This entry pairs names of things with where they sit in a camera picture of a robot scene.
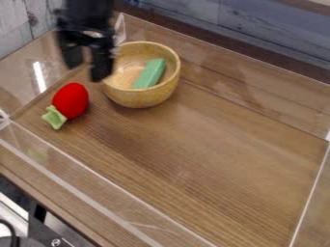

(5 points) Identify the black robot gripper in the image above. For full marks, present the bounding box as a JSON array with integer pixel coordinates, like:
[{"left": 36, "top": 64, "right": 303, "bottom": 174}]
[{"left": 56, "top": 0, "right": 115, "bottom": 82}]

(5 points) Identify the red plush strawberry toy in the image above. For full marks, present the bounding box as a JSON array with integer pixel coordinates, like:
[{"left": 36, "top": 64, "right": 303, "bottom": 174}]
[{"left": 41, "top": 82, "right": 89, "bottom": 130}]

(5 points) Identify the light wooden bowl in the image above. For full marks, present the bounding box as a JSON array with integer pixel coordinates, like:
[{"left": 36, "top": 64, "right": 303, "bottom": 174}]
[{"left": 103, "top": 41, "right": 181, "bottom": 108}]

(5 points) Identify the green rectangular block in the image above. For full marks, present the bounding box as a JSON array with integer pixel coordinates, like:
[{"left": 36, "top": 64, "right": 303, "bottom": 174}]
[{"left": 132, "top": 58, "right": 165, "bottom": 89}]

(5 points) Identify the clear acrylic corner bracket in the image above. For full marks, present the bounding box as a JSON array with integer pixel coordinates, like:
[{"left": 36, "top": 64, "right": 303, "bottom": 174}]
[{"left": 113, "top": 14, "right": 127, "bottom": 45}]

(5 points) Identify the clear acrylic tray wall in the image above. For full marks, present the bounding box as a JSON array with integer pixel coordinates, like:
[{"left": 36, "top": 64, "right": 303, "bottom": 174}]
[{"left": 0, "top": 17, "right": 330, "bottom": 247}]

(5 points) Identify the black table frame bracket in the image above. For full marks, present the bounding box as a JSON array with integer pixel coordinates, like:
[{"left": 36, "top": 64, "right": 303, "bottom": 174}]
[{"left": 28, "top": 202, "right": 75, "bottom": 247}]

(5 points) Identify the black cable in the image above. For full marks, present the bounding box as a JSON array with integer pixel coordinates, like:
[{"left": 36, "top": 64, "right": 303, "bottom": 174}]
[{"left": 0, "top": 218, "right": 18, "bottom": 247}]

